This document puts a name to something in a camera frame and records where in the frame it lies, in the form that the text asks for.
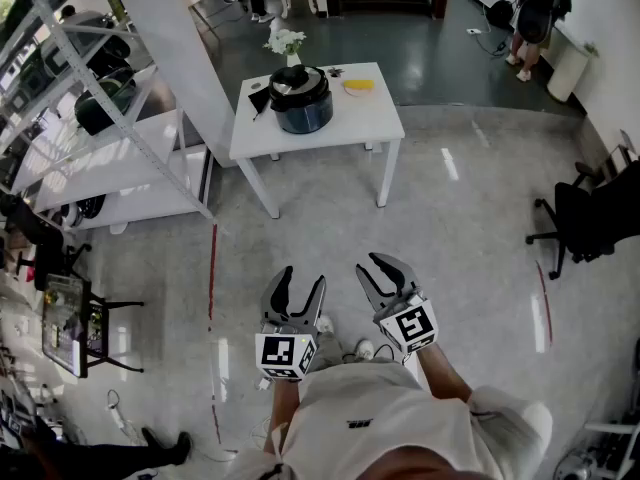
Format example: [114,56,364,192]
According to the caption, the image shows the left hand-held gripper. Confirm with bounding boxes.
[254,266,327,382]

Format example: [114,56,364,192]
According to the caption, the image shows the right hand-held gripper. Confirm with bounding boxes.
[355,252,440,356]

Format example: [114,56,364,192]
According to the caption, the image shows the black pressure cooker pot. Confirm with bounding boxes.
[272,87,335,135]

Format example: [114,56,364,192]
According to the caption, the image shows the silver black cooker lid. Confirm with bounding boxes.
[268,64,331,114]

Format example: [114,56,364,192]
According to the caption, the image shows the person's left forearm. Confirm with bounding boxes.
[263,376,302,457]

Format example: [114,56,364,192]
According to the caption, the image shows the person's right forearm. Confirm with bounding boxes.
[414,342,474,404]

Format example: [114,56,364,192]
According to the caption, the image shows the person's grey trousers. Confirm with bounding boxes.
[307,330,347,375]

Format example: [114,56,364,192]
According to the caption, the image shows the person's white shirt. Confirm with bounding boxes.
[219,357,554,480]

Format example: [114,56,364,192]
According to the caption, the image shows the white table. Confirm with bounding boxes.
[228,61,406,219]

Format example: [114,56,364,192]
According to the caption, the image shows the black cloth pouch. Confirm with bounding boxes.
[247,86,274,122]

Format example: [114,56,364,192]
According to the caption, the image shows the black office chair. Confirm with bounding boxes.
[524,160,640,281]
[0,195,94,292]

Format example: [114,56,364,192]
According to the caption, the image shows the white metal shelf rack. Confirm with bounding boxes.
[0,0,217,235]

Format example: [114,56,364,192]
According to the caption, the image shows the white flower bouquet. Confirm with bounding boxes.
[263,28,307,68]

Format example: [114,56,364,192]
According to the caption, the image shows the dark kitchen appliance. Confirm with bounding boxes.
[73,77,138,137]

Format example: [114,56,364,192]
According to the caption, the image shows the white cylindrical bin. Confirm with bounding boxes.
[546,42,592,103]

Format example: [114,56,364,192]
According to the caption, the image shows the black bag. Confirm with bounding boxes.
[487,0,516,30]

